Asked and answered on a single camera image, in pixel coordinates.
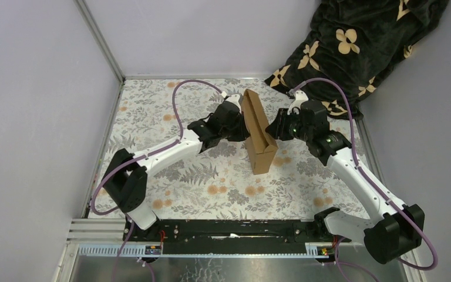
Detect brown cardboard box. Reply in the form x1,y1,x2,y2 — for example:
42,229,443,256
241,89,278,175

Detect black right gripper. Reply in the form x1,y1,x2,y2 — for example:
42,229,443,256
264,109,312,143

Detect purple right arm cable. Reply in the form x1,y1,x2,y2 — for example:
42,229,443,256
287,77,439,282

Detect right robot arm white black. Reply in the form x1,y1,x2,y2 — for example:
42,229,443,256
265,100,425,264

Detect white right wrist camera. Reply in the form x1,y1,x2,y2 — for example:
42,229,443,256
288,90,309,115

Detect black floral blanket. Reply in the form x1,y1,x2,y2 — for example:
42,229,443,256
265,0,448,119

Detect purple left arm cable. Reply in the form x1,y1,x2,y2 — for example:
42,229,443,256
90,79,226,282

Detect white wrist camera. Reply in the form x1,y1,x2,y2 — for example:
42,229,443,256
220,91,243,110
288,90,309,115

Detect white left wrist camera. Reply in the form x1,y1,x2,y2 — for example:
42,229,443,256
220,91,243,110

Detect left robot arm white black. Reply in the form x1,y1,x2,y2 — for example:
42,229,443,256
101,101,249,241

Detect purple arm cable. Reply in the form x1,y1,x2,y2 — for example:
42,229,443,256
90,79,226,282
287,77,439,282

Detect aluminium frame rails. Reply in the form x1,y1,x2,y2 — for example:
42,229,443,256
68,219,332,259

